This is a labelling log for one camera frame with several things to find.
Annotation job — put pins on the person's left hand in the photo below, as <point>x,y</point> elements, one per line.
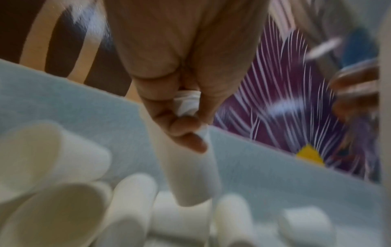
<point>183,43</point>

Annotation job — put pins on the person's right hand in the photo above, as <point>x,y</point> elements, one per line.
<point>357,91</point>

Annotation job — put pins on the nested stack of paper cups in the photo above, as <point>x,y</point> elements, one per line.
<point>385,120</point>

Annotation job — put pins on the single white paper cup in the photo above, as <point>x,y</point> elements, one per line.
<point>189,178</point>

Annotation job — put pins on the pile of paper cups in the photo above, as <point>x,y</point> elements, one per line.
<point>61,193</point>

